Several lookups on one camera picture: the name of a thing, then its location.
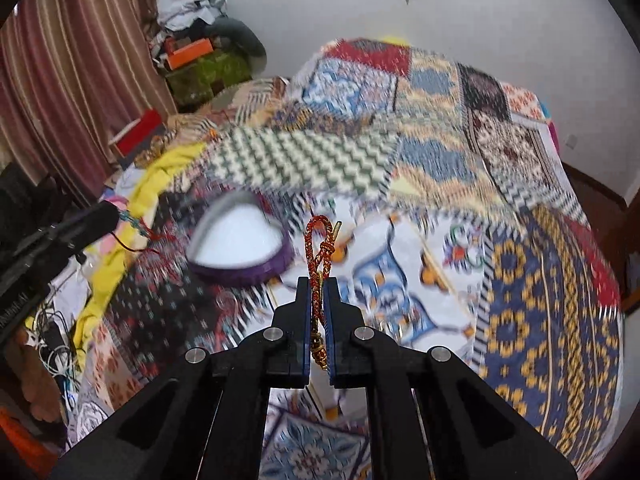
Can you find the purple heart-shaped jewelry box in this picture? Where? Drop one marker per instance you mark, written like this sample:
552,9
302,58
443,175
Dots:
237,244

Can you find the orange box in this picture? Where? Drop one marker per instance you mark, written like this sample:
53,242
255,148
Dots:
189,53

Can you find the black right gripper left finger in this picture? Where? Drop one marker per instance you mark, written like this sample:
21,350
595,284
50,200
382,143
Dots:
204,416

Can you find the green patterned bag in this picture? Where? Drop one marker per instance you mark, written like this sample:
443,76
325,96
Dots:
200,80

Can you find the striped beige pillow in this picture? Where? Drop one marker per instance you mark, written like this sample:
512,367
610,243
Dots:
255,97

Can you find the red book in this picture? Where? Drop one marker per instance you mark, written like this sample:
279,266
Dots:
123,143

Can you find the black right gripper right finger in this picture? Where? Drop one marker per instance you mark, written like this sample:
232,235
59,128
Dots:
430,415

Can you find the colourful patchwork bedspread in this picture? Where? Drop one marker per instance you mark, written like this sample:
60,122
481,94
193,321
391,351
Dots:
458,227

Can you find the striped maroon curtain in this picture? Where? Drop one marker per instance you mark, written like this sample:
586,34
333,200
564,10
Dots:
73,74

